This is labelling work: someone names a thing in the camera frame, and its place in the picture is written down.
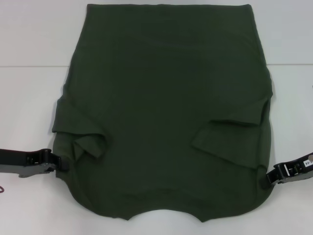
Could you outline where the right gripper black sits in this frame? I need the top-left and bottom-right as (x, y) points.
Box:
(265, 151), (313, 189)

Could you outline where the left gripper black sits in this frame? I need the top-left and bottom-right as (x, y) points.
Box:
(0, 148), (70, 178)

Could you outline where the dark green t-shirt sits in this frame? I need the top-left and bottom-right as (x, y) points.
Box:
(51, 2), (273, 223)

